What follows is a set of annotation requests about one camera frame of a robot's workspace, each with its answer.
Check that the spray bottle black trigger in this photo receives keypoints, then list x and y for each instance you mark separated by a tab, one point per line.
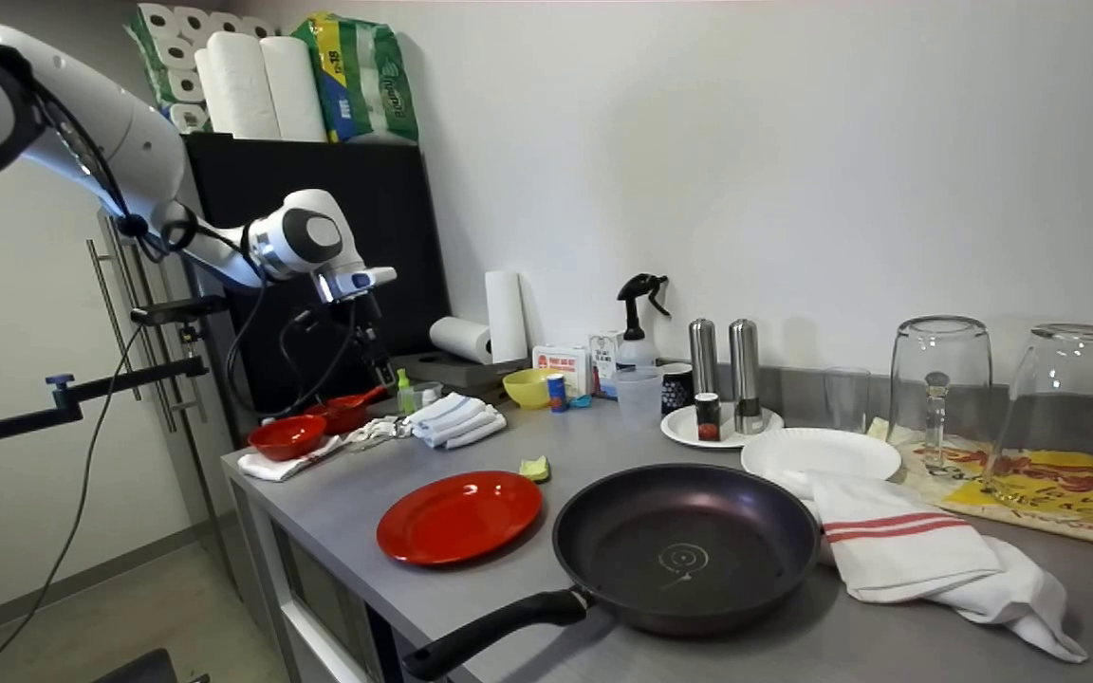
639	343

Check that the white first aid kit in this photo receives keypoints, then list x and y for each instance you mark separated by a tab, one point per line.
558	366

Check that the gray tray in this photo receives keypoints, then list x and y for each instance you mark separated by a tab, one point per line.
445	377

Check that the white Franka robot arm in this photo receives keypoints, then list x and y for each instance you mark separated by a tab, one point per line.
105	118

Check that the yellow green sponge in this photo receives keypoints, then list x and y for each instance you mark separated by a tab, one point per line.
534	470

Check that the dark floor object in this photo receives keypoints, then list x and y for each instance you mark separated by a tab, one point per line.
133	670

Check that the gray table frame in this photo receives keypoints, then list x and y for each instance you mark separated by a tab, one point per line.
322	639

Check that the steel grinder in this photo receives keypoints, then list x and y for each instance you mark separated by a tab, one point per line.
705	353
746	363

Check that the large white plate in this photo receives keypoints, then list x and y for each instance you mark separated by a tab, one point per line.
819	456

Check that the small white plate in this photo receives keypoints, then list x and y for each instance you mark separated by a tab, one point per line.
681	432

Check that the white cloth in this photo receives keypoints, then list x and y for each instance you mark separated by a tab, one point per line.
276	470

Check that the silver metal rack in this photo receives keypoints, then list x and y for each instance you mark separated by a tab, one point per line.
174	308

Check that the yellow bowl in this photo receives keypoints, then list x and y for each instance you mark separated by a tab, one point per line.
524	389

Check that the small green bottle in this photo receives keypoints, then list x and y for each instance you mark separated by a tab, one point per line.
407	396

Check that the red plate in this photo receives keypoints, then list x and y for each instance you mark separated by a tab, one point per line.
458	518

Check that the white towel red stripes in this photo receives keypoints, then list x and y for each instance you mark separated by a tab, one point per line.
913	557

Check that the green yellow package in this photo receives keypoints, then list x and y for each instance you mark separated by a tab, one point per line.
362	81

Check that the small blue jar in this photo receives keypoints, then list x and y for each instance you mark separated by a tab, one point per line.
557	396

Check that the folded towel blue stripes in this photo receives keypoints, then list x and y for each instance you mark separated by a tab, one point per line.
452	419

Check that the small white printed box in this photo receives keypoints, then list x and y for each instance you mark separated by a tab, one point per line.
604	366

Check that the black frying pan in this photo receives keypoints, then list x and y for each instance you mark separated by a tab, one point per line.
684	543

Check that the black boom rod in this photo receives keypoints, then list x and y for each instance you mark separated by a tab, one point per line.
2	432

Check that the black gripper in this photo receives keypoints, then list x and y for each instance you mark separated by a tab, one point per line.
362	323

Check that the white paper towel roll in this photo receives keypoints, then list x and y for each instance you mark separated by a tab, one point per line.
462	339
507	318

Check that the wrapped white paper roll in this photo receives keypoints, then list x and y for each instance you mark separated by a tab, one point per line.
241	81
299	90

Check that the black cabinet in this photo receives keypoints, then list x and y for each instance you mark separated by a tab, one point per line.
407	216

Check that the toilet paper pack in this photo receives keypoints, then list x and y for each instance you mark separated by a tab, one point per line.
174	64

